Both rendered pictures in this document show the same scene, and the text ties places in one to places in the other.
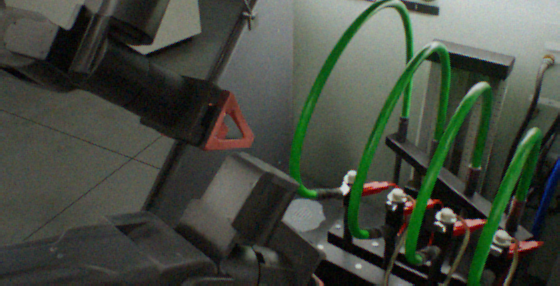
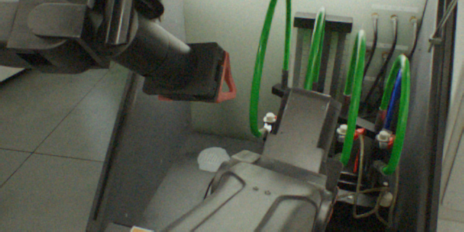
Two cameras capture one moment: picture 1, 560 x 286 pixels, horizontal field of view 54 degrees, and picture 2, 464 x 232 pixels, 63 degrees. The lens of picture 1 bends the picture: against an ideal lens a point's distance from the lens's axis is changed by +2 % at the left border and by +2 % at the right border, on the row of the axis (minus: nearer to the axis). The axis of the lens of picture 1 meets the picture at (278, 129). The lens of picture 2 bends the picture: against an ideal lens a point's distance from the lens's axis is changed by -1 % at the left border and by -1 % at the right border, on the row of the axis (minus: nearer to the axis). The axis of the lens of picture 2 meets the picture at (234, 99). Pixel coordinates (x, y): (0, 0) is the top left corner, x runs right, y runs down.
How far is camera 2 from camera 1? 22 cm
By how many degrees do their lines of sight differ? 17
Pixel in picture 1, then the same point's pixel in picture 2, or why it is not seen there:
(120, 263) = (301, 190)
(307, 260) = (332, 170)
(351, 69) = (234, 43)
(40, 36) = (68, 17)
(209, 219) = (293, 146)
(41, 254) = (255, 194)
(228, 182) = (300, 112)
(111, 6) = not seen: outside the picture
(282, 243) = not seen: hidden behind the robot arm
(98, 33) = (124, 7)
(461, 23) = not seen: outside the picture
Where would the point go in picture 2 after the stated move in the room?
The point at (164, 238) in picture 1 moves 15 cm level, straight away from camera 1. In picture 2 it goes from (286, 167) to (182, 83)
